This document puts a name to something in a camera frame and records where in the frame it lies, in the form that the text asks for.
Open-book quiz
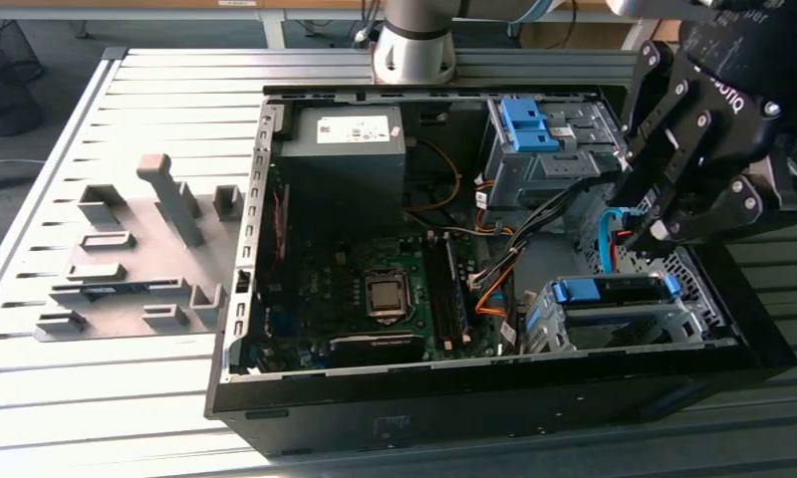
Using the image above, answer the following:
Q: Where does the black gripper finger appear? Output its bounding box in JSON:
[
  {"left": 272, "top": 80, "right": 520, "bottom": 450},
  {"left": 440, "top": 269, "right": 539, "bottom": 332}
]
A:
[
  {"left": 663, "top": 157, "right": 797, "bottom": 251},
  {"left": 608, "top": 40, "right": 713, "bottom": 256}
]

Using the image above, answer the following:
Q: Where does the hard disk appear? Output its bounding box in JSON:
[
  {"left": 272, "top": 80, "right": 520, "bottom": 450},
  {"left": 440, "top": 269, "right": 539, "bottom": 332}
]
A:
[{"left": 525, "top": 275, "right": 687, "bottom": 330}]

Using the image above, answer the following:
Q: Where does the silver disk bay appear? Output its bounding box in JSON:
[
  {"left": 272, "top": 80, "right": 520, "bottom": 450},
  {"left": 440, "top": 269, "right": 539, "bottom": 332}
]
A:
[{"left": 517, "top": 271, "right": 712, "bottom": 355}]

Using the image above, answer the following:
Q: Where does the grey metal drive cage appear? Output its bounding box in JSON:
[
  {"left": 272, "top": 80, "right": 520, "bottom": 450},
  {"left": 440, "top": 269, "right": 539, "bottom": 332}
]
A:
[{"left": 484, "top": 97, "right": 631, "bottom": 210}]

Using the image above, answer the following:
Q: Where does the blue plastic drive latch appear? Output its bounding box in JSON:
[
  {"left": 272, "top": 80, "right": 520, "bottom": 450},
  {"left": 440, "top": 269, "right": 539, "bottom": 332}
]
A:
[{"left": 497, "top": 99, "right": 564, "bottom": 153}]

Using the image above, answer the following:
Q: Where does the grey power supply unit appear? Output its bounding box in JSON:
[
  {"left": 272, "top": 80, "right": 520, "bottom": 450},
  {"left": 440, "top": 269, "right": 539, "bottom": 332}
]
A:
[{"left": 275, "top": 103, "right": 411, "bottom": 235}]

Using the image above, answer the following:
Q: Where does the silver CPU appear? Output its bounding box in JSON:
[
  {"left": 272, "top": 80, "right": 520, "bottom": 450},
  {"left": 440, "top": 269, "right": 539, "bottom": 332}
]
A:
[{"left": 369, "top": 281, "right": 407, "bottom": 311}]

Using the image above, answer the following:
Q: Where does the CPU socket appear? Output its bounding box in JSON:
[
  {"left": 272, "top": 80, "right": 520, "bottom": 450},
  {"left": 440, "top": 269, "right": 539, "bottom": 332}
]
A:
[{"left": 360, "top": 268, "right": 419, "bottom": 326}]

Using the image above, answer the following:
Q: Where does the black graphics card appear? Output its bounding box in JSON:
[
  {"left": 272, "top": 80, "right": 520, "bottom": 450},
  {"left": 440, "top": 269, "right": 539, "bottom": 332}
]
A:
[{"left": 328, "top": 333, "right": 428, "bottom": 368}]

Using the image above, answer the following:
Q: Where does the green motherboard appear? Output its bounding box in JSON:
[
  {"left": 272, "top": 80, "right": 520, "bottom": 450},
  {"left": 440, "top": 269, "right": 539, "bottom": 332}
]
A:
[{"left": 257, "top": 233, "right": 507, "bottom": 372}]

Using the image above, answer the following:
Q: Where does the black open PC case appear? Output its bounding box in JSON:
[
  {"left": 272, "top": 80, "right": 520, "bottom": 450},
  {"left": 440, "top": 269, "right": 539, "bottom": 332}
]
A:
[{"left": 201, "top": 83, "right": 797, "bottom": 459}]

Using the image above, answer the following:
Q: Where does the white desk with wooden top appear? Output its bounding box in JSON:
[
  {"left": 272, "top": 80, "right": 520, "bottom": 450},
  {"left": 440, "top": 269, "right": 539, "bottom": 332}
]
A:
[{"left": 0, "top": 0, "right": 665, "bottom": 51}]

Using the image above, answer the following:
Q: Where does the grey parts rack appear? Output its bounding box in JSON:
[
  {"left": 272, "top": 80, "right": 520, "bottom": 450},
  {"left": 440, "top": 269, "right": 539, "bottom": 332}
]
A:
[{"left": 36, "top": 151, "right": 246, "bottom": 343}]

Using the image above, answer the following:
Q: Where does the blue RAM stick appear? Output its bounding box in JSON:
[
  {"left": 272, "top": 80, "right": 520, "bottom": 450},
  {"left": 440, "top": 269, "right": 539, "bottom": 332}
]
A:
[{"left": 82, "top": 282, "right": 153, "bottom": 301}]

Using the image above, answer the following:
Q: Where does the black mesh waste basket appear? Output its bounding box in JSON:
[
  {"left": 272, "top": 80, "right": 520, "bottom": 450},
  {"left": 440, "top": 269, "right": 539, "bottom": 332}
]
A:
[{"left": 0, "top": 19, "right": 46, "bottom": 138}]

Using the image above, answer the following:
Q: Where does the light blue data wire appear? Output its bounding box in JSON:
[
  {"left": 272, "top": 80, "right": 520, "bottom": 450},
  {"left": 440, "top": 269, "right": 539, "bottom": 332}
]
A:
[{"left": 597, "top": 206, "right": 643, "bottom": 276}]

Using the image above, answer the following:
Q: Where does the black cable bundle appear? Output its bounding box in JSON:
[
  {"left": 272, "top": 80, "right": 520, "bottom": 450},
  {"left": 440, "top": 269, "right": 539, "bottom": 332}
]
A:
[{"left": 504, "top": 171, "right": 623, "bottom": 256}]

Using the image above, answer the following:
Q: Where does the thin orange wire loop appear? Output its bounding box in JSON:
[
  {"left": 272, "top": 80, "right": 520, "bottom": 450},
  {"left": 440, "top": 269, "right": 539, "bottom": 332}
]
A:
[{"left": 403, "top": 138, "right": 464, "bottom": 214}]

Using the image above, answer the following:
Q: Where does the white yellow wire bundle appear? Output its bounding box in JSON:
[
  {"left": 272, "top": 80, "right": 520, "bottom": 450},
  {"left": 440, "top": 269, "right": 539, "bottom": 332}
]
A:
[{"left": 403, "top": 209, "right": 515, "bottom": 239}]

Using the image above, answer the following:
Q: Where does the orange wire bundle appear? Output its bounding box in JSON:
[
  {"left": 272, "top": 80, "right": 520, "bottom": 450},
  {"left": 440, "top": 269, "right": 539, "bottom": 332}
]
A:
[{"left": 472, "top": 268, "right": 515, "bottom": 319}]

